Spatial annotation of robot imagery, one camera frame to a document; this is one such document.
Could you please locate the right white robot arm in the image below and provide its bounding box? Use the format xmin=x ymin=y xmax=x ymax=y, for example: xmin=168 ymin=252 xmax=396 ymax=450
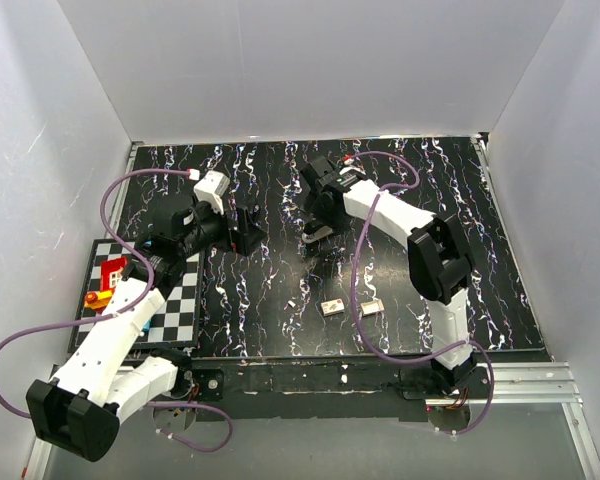
xmin=300 ymin=156 xmax=476 ymax=398

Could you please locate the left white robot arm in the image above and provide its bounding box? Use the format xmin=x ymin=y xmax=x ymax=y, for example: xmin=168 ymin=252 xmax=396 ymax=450
xmin=26 ymin=195 xmax=265 ymax=462

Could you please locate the white staple box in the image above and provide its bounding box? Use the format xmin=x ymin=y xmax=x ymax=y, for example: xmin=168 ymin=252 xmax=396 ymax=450
xmin=320 ymin=299 xmax=345 ymax=317

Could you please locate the open staple box tray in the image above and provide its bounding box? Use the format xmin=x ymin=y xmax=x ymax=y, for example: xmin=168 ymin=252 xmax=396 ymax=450
xmin=360 ymin=300 xmax=384 ymax=317

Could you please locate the black white checkerboard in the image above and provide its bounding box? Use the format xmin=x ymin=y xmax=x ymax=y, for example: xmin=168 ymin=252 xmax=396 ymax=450
xmin=76 ymin=239 xmax=203 ymax=350

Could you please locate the blue toy block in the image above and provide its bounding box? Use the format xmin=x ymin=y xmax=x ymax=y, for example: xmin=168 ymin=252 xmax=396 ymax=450
xmin=140 ymin=240 xmax=153 ymax=337

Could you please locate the red toy house block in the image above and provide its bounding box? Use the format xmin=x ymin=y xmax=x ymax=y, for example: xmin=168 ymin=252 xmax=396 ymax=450
xmin=100 ymin=256 xmax=128 ymax=291

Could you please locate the orange toy car base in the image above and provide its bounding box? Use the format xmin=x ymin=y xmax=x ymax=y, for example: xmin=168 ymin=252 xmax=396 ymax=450
xmin=83 ymin=290 xmax=113 ymax=313

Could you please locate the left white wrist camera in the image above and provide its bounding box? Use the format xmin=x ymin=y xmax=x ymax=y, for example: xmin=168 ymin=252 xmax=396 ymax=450
xmin=194 ymin=170 xmax=229 ymax=215

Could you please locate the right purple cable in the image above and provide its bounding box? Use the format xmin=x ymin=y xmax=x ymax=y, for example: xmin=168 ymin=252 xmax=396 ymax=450
xmin=342 ymin=150 xmax=495 ymax=435

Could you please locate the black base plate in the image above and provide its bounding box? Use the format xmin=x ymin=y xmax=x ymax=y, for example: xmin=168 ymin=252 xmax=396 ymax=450
xmin=192 ymin=356 xmax=442 ymax=422

